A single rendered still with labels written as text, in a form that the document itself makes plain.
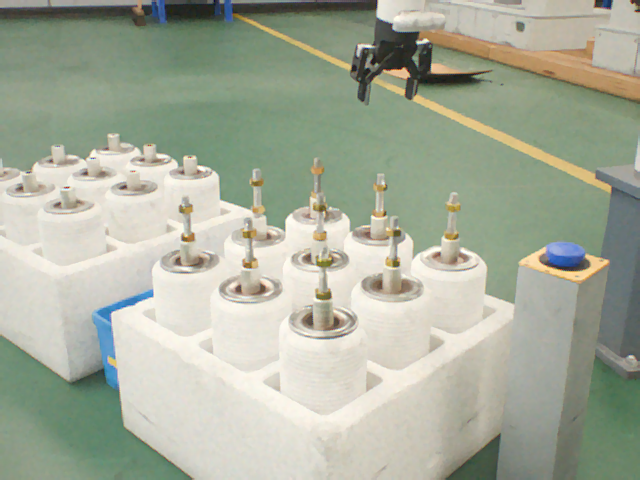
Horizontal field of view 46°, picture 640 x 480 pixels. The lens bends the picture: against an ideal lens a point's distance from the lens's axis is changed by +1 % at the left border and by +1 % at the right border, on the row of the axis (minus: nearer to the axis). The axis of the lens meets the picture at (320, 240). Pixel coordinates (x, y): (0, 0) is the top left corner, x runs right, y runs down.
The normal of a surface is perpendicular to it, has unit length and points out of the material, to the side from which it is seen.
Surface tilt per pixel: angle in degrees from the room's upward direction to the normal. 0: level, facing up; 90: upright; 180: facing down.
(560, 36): 90
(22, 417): 0
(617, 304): 90
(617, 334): 90
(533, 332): 90
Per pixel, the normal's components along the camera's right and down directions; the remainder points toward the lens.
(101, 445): 0.00, -0.93
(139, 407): -0.69, 0.27
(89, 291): 0.74, 0.26
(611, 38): -0.96, 0.11
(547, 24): 0.29, 0.36
